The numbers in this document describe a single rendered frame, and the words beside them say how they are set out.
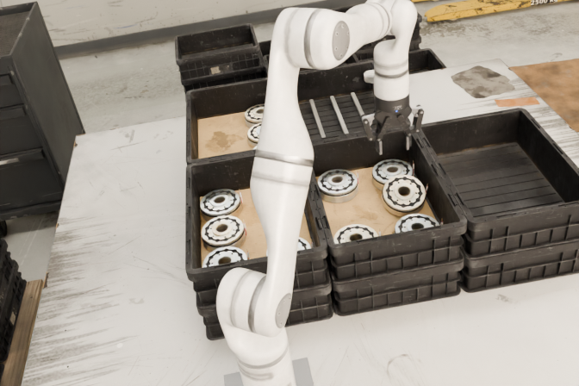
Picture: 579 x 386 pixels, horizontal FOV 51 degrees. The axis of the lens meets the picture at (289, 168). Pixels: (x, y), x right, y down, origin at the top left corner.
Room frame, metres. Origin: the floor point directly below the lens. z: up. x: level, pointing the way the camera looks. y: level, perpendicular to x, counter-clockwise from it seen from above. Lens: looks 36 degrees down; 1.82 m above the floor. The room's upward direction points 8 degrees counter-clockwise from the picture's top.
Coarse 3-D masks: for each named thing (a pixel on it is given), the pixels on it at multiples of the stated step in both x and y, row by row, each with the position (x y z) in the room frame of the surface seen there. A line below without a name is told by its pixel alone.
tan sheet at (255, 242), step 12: (252, 204) 1.21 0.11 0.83; (240, 216) 1.17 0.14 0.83; (252, 216) 1.17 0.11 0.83; (252, 228) 1.12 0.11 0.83; (300, 228) 1.10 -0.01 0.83; (252, 240) 1.08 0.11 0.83; (264, 240) 1.07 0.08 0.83; (204, 252) 1.06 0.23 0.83; (252, 252) 1.04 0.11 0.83; (264, 252) 1.03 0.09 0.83
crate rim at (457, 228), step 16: (400, 128) 1.32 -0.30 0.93; (320, 144) 1.30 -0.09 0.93; (416, 144) 1.25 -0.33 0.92; (432, 160) 1.16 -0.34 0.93; (448, 192) 1.04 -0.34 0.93; (320, 208) 1.05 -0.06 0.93; (448, 224) 0.94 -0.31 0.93; (464, 224) 0.93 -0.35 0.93; (352, 240) 0.93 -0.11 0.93; (368, 240) 0.92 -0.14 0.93; (384, 240) 0.92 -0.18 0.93; (400, 240) 0.92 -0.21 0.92; (416, 240) 0.92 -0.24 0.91; (336, 256) 0.91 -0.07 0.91
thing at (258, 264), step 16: (208, 160) 1.29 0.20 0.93; (224, 160) 1.28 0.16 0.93; (320, 224) 0.99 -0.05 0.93; (192, 240) 1.00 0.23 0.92; (320, 240) 0.94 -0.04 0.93; (192, 256) 0.95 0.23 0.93; (304, 256) 0.91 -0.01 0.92; (320, 256) 0.91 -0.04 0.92; (192, 272) 0.90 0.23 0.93; (208, 272) 0.90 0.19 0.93; (224, 272) 0.90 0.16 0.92
